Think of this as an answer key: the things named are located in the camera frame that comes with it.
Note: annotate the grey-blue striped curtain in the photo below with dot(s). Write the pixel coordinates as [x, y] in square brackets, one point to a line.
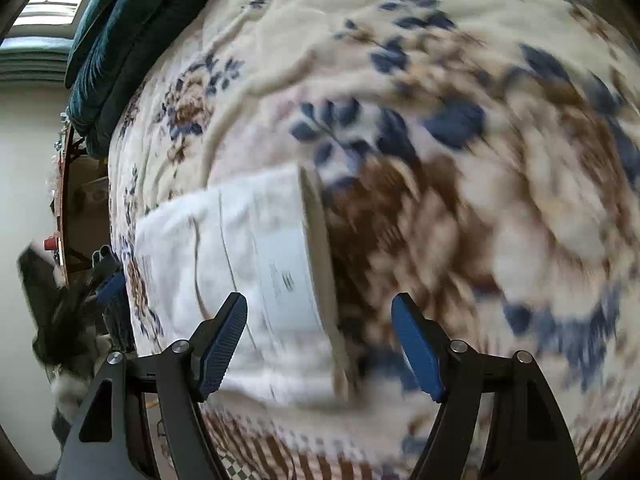
[30, 60]

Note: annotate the brown cardboard box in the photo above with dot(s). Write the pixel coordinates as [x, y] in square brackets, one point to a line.
[92, 200]

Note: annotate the teal folded quilt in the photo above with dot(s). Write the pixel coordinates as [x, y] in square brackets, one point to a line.
[150, 50]

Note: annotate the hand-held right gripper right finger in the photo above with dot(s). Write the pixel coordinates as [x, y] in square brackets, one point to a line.
[417, 345]

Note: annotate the red cup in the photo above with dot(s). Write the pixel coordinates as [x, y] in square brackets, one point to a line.
[50, 244]

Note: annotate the teal velvet pillow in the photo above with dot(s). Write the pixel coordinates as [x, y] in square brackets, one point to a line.
[100, 25]

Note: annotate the person's left forearm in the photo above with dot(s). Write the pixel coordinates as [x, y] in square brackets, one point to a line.
[70, 390]

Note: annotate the floral quilted bedspread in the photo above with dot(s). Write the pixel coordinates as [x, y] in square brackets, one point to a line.
[450, 85]

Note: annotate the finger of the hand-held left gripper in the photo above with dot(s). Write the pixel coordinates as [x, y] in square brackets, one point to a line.
[105, 260]
[112, 287]

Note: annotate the folded blue jeans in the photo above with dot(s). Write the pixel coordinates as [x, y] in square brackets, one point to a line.
[120, 325]

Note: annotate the white pants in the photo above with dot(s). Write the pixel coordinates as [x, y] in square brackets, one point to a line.
[250, 240]

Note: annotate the orange wooden desk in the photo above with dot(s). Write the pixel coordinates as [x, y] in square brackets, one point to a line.
[62, 200]

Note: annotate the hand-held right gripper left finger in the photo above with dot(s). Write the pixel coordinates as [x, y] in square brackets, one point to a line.
[222, 345]

